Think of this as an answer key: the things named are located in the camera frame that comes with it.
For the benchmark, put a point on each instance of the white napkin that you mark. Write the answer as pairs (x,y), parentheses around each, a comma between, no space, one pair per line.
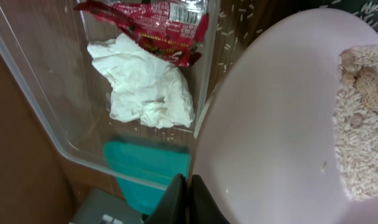
(144,87)

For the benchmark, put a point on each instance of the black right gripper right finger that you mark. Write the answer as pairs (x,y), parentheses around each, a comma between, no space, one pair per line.
(202,207)

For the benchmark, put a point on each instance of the clear plastic bin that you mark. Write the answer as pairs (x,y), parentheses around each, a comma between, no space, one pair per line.
(44,43)

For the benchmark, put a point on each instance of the teal serving tray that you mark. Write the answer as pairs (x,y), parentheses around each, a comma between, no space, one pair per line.
(154,164)

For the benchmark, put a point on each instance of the large white plate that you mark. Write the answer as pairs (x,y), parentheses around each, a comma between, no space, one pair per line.
(265,149)

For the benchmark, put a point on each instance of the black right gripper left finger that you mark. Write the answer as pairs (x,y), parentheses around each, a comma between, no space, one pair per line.
(171,208)

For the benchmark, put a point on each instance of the grey dish rack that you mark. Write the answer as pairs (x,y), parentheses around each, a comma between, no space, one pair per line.
(100,207)

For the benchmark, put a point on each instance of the black plastic tray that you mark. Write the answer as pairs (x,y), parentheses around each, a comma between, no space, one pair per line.
(366,10)

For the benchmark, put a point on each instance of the red snack wrapper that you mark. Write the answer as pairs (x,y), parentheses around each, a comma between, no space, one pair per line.
(169,30)

